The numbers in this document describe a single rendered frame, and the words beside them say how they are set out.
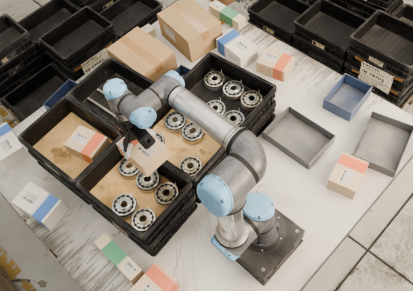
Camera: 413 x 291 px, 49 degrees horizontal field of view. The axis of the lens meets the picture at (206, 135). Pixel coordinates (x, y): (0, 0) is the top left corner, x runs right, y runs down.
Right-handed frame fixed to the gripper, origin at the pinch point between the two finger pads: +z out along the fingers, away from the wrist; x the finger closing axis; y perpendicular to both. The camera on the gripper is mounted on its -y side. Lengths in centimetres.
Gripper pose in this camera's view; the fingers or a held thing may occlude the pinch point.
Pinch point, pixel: (142, 148)
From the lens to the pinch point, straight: 175.1
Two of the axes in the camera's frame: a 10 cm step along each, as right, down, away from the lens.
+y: -7.1, -5.3, 4.6
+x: -7.0, 6.3, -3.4
